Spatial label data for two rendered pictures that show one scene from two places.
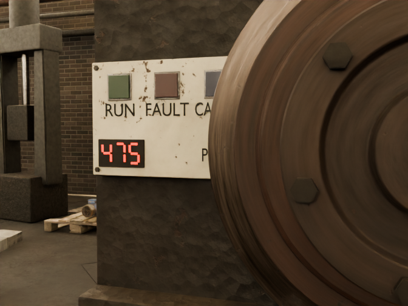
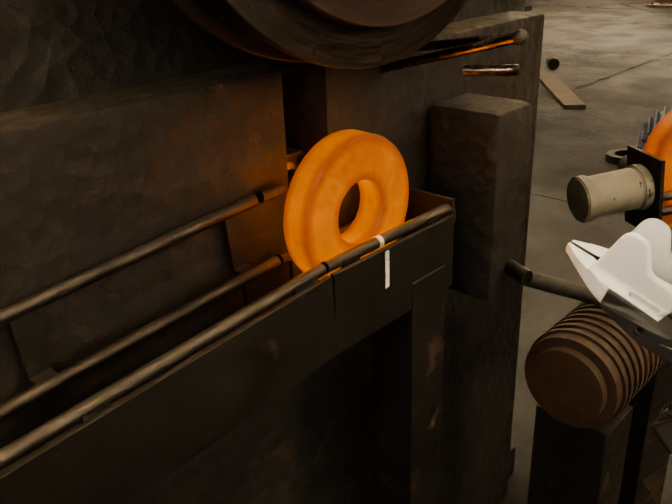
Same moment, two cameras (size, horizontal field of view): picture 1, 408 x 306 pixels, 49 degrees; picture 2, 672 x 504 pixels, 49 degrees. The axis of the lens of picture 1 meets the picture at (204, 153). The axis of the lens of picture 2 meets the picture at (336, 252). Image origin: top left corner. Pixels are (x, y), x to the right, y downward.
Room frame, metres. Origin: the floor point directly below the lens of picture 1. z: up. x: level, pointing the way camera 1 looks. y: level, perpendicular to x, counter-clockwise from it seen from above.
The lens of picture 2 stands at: (0.20, 0.38, 1.00)
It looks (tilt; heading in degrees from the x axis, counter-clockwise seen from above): 24 degrees down; 296
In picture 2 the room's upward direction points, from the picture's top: 2 degrees counter-clockwise
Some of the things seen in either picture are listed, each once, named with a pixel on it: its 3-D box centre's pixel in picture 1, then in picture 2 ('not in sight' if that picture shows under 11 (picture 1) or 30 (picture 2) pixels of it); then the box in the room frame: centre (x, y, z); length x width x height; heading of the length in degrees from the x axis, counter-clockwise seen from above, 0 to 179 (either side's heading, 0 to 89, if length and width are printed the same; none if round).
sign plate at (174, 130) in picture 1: (169, 118); not in sight; (0.69, 0.05, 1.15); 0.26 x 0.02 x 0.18; 73
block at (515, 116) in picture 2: not in sight; (474, 196); (0.42, -0.47, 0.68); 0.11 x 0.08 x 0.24; 163
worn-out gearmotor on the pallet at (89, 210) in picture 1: (98, 206); not in sight; (5.02, 1.20, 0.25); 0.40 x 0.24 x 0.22; 163
